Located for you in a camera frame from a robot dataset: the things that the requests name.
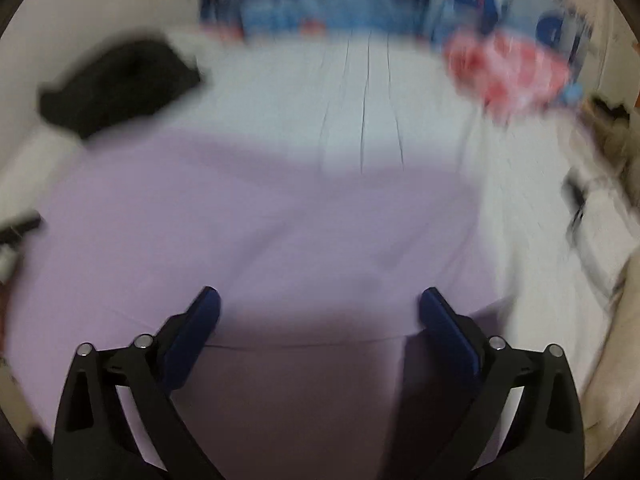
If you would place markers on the black garment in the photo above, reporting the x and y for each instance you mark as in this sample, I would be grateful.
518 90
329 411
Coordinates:
120 85

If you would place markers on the white striped quilt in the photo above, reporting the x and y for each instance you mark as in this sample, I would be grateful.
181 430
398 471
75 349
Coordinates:
400 100

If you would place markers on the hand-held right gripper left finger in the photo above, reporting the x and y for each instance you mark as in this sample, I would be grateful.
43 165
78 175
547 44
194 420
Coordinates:
192 340

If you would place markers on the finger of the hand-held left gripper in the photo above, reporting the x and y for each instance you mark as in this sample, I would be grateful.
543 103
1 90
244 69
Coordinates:
20 227

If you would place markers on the pink checkered cloth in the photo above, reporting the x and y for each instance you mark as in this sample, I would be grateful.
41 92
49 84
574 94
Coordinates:
505 75

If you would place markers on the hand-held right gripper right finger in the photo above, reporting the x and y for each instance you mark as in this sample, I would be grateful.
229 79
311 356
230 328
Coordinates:
450 340

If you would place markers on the purple jacket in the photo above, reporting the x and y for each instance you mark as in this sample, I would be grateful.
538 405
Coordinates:
250 220

